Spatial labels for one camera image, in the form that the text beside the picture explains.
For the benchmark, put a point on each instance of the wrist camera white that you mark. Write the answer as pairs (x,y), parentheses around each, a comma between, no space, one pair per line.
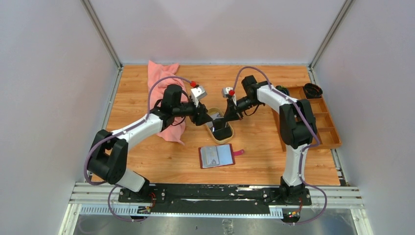
(229,94)
(197,94)

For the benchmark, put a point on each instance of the black credit card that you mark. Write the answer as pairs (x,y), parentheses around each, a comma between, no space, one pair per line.
(221,136)

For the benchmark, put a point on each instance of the yellow oval tray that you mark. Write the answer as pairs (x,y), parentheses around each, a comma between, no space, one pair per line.
(221,132)

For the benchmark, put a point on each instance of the white VIP card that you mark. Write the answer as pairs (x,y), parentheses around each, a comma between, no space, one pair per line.
(209,156)

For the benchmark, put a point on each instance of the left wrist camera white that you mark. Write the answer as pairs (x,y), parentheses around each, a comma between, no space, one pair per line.
(197,94)

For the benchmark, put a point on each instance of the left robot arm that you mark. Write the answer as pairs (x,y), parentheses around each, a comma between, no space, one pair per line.
(107,157)

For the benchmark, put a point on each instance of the red leather card holder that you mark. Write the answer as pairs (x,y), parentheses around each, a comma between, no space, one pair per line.
(226,155)

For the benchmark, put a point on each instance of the brown compartment organizer tray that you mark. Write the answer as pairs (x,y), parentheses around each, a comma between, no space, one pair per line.
(326,130)

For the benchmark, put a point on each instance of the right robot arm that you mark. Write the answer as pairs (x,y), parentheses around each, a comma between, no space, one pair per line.
(297,127)

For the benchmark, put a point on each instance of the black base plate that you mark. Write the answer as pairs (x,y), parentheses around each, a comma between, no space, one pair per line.
(210,199)

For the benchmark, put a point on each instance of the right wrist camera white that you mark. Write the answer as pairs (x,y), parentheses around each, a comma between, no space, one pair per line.
(229,94)

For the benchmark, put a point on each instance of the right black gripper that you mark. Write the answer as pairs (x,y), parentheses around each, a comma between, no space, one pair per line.
(231,113)

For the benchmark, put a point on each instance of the aluminium frame rail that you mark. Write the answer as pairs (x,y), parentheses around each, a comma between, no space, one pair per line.
(104,199)

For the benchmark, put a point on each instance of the black green round cap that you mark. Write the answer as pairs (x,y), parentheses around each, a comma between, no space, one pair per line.
(283,89)

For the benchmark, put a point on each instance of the black round cap top right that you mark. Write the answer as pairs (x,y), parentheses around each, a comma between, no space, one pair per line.
(312,91)

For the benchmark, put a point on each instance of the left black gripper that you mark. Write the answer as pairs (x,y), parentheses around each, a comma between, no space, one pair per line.
(202,117)

